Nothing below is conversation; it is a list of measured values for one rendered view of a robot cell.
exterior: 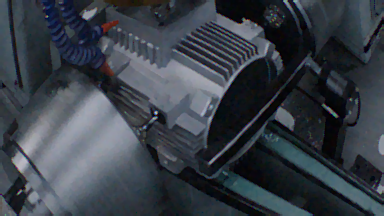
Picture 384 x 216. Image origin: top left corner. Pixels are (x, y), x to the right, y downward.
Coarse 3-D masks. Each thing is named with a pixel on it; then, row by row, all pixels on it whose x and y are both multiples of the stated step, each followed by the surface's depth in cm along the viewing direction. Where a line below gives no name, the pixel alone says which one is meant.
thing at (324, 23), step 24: (216, 0) 127; (240, 0) 122; (264, 0) 117; (288, 0) 112; (312, 0) 113; (336, 0) 119; (264, 24) 115; (288, 24) 117; (312, 24) 113; (336, 24) 123; (288, 48) 122; (312, 48) 117
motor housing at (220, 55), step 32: (192, 32) 108; (224, 32) 108; (192, 64) 106; (224, 64) 104; (256, 64) 116; (128, 96) 110; (192, 96) 106; (224, 96) 121; (256, 96) 119; (160, 128) 109; (192, 128) 105; (224, 128) 119; (192, 160) 108
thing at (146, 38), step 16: (192, 0) 111; (208, 0) 107; (112, 16) 109; (128, 16) 106; (144, 16) 110; (176, 16) 109; (192, 16) 106; (208, 16) 109; (112, 32) 112; (128, 32) 108; (144, 32) 105; (160, 32) 103; (176, 32) 105; (128, 48) 111; (144, 48) 108; (160, 48) 105; (176, 48) 107; (160, 64) 108
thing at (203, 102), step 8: (104, 40) 111; (112, 40) 112; (256, 40) 109; (264, 40) 108; (104, 48) 111; (264, 48) 108; (272, 48) 109; (200, 96) 103; (208, 96) 103; (216, 96) 104; (192, 104) 104; (200, 104) 103; (208, 104) 103; (216, 104) 104; (200, 112) 103; (208, 112) 104; (272, 120) 119; (216, 176) 114
